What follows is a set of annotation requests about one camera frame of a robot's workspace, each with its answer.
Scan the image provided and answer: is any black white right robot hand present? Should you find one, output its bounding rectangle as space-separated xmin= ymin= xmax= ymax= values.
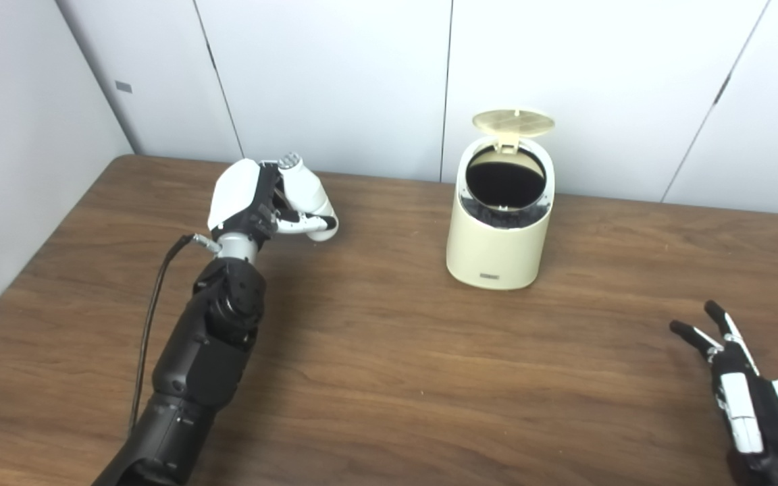
xmin=670 ymin=300 xmax=778 ymax=486

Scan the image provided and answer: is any cream desktop trash bin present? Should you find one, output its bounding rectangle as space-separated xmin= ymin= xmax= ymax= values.
xmin=446 ymin=135 xmax=556 ymax=291

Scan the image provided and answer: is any small white plastic bottle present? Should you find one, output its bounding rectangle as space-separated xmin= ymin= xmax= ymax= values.
xmin=277 ymin=153 xmax=339 ymax=242

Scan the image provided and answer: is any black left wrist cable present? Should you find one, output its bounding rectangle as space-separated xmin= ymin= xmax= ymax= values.
xmin=129 ymin=234 xmax=221 ymax=433

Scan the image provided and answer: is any black bin liner bag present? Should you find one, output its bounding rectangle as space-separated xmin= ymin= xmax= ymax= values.
xmin=460 ymin=147 xmax=553 ymax=230

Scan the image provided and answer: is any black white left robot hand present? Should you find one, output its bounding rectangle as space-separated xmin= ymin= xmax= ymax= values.
xmin=207 ymin=158 xmax=339 ymax=245

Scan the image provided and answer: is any cream round bin lid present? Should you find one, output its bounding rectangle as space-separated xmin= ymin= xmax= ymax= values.
xmin=472 ymin=109 xmax=556 ymax=153

